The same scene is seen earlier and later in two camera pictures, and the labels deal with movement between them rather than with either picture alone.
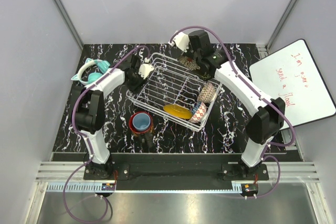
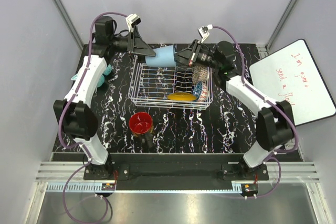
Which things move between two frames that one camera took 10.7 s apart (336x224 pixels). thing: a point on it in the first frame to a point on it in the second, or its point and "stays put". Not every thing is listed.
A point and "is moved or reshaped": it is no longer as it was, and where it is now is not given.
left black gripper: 136,88 to 136,44
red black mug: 142,138 stays put
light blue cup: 141,121 to 164,57
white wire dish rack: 174,91 is moved or reshaped
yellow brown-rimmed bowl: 178,111 to 181,96
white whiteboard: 291,74 stays put
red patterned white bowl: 208,94 to 199,73
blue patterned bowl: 198,113 to 201,91
